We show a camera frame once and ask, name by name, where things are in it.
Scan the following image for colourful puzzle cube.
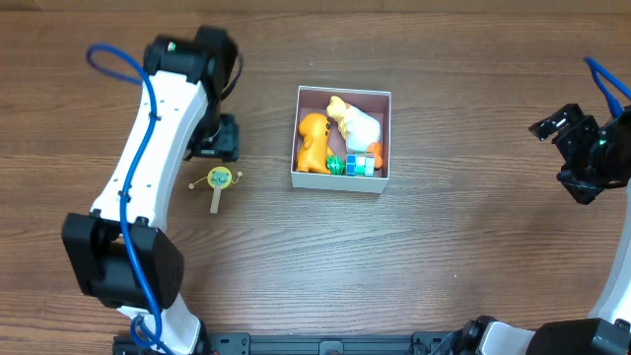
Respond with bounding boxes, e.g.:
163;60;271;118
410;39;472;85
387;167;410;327
345;154;375;178

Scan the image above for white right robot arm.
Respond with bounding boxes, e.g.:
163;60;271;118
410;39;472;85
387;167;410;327
444;104;630;355

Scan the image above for white yellow duck toy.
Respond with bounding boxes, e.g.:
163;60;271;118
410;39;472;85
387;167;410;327
326;96;384;170

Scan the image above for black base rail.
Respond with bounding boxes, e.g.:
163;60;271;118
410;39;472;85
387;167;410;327
111;332;464;355

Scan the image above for orange dinosaur toy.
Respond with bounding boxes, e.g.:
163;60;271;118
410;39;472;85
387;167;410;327
297;112;333;175

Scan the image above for green round plastic wheel toy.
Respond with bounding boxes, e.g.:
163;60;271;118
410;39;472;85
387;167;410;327
326;155;346;176

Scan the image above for wooden cat rattle drum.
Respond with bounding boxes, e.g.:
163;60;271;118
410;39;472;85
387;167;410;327
188;166;244;214

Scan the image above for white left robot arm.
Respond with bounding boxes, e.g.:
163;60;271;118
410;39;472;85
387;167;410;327
61;26;243;354

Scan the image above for white box pink interior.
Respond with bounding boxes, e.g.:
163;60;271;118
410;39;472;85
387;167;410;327
290;86;391;193

